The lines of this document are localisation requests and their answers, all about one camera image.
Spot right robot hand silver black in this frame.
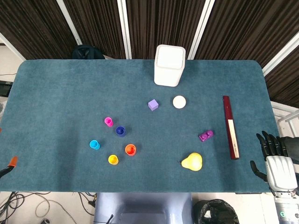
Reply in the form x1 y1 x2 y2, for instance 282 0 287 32
249 130 298 192

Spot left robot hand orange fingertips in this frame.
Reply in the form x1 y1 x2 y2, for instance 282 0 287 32
0 156 18 179

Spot dark blue plastic cup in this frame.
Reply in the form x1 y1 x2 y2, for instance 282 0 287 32
115 126 127 138

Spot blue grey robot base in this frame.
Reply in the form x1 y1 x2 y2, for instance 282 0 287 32
94 192 194 224

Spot black trash bag bin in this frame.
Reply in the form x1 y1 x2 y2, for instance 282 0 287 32
192 199 240 224

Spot dark red long box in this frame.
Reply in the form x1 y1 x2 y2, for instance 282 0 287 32
222 95 240 161

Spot purple toy brick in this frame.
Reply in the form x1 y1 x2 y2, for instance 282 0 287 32
199 130 215 142

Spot yellow toy pear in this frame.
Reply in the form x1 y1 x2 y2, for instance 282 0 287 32
181 152 203 172

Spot blue table cloth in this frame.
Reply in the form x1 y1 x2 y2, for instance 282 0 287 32
0 59 281 193

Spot orange plastic cup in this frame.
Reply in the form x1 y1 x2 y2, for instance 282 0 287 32
125 143 137 156

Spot white ball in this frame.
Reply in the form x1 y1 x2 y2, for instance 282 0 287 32
172 95 187 109

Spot black backpack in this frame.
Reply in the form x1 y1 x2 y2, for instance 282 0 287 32
71 44 105 60

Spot purple cube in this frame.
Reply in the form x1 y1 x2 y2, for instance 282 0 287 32
148 98 160 112

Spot white lidded bin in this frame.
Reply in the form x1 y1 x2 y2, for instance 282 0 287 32
153 44 186 88

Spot floor cable bundle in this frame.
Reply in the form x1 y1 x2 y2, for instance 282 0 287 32
0 191 51 224

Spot metal rack frame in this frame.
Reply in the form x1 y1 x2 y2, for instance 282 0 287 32
271 101 299 138

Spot black floor cable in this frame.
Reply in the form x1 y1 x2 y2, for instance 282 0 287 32
78 192 98 208

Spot white partition post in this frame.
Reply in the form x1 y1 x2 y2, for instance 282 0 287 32
0 32 25 61
56 0 82 45
262 30 299 77
188 0 215 60
117 0 131 59

